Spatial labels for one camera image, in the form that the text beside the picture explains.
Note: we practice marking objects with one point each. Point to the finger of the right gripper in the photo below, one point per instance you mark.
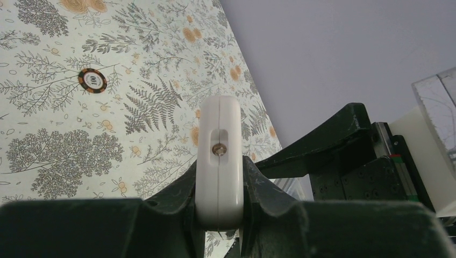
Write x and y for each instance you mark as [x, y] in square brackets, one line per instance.
[318, 148]

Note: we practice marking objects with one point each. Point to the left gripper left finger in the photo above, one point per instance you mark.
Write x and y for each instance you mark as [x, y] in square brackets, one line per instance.
[163, 225]

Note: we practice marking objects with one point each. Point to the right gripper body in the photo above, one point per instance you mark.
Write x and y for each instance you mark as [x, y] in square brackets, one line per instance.
[378, 166]

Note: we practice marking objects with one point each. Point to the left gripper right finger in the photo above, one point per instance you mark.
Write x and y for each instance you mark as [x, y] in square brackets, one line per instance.
[277, 225]

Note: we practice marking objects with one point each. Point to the white red remote control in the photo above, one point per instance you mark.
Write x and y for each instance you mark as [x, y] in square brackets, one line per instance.
[219, 191]

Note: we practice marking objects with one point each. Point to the floral table mat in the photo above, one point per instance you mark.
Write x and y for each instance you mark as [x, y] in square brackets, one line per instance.
[101, 99]

